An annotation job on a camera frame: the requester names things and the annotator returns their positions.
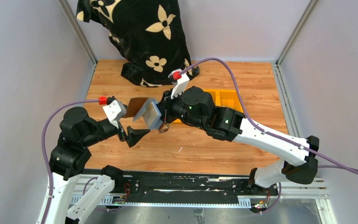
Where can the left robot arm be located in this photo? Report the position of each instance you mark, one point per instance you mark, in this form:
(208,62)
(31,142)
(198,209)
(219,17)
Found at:
(68,159)

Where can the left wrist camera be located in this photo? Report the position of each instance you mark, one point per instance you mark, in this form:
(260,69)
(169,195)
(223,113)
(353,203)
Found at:
(114,111)

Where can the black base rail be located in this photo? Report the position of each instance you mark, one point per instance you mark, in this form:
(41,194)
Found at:
(177,189)

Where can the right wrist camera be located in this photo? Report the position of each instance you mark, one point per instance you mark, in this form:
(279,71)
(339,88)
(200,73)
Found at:
(180,81)

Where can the brown leather card holder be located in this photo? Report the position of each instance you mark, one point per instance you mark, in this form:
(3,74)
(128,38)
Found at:
(137,107)

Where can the black floral blanket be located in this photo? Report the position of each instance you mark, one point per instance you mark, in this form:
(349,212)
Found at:
(147,33)

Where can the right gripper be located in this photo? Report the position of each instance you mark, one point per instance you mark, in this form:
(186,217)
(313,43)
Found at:
(165,106)

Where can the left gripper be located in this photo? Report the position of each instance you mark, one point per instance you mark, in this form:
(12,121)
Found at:
(134,135)

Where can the middle yellow bin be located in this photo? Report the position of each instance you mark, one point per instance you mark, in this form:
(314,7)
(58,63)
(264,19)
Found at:
(215,95)

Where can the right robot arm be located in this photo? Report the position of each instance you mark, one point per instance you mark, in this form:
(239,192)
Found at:
(196,108)

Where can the right yellow bin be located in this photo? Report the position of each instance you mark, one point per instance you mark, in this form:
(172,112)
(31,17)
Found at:
(228,98)

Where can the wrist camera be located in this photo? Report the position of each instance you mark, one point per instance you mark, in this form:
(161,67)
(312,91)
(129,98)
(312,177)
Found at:
(114,111)
(180,81)

